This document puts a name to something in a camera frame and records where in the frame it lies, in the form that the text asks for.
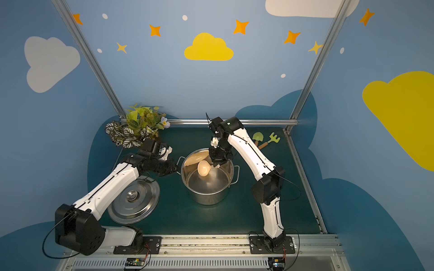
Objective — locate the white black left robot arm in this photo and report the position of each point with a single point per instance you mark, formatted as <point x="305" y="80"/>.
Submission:
<point x="77" y="226"/>

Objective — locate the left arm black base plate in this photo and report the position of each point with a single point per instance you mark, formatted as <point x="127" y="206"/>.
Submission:
<point x="141" y="246"/>

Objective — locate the stainless steel stock pot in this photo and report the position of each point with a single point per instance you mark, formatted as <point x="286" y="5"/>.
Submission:
<point x="213" y="188"/>

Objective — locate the artificial potted plant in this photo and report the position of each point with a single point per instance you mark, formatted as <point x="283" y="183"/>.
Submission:
<point x="141" y="123"/>

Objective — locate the aluminium frame post right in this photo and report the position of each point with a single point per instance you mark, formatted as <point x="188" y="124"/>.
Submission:
<point x="343" y="12"/>

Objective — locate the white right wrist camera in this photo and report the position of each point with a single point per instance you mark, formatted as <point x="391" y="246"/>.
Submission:
<point x="215" y="142"/>

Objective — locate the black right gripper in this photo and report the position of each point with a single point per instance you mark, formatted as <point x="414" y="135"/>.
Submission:
<point x="220" y="159"/>

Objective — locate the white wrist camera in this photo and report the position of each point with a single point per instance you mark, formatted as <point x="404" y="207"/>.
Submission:
<point x="164" y="151"/>
<point x="215" y="142"/>

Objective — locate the beige plastic ladle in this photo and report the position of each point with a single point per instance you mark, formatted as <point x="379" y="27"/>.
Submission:
<point x="204" y="168"/>

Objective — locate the aluminium frame post left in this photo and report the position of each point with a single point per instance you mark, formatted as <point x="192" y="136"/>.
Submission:
<point x="74" y="29"/>

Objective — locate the stainless steel pot lid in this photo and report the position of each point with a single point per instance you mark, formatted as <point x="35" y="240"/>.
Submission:
<point x="136" y="202"/>

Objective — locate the left green circuit board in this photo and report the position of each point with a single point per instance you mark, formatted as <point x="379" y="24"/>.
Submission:
<point x="135" y="262"/>

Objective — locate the aluminium rear crossbar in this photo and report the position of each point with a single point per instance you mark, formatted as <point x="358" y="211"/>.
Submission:
<point x="246" y="122"/>

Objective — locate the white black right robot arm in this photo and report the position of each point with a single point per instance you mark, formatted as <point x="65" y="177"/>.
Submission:
<point x="231" y="134"/>

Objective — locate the green trowel wooden handle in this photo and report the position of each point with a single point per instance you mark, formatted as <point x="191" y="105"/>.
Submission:
<point x="257" y="138"/>

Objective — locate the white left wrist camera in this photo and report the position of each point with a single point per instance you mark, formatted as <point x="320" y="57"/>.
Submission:
<point x="164" y="151"/>

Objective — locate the aluminium frame post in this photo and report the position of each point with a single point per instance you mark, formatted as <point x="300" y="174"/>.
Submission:
<point x="343" y="12"/>
<point x="74" y="29"/>

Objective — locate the green circuit board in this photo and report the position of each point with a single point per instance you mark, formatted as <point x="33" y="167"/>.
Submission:
<point x="276" y="264"/>
<point x="135" y="262"/>

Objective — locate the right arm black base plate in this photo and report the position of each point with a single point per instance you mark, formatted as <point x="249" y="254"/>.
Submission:
<point x="260" y="245"/>

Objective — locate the right green circuit board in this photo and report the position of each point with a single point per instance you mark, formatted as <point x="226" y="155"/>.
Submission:
<point x="276" y="264"/>

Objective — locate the green hand rake wooden handle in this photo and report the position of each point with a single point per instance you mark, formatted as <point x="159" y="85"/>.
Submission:
<point x="273" y="138"/>

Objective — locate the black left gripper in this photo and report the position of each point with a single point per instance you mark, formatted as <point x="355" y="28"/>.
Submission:
<point x="166" y="166"/>

